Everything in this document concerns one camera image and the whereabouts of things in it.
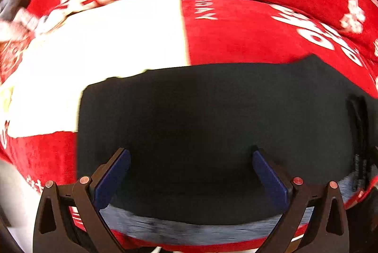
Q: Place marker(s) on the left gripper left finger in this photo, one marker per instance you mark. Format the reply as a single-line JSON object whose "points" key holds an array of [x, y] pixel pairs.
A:
{"points": [[68, 217]]}

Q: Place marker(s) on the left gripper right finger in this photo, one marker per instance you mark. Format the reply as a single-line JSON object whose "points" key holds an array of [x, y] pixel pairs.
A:
{"points": [[327, 230]]}

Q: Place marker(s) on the black pants with patterned lining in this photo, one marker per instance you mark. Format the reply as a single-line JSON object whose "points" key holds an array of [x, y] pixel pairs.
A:
{"points": [[190, 133]]}

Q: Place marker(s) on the red bed cover white characters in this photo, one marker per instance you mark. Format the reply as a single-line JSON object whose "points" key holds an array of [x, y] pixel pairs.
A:
{"points": [[46, 66]]}

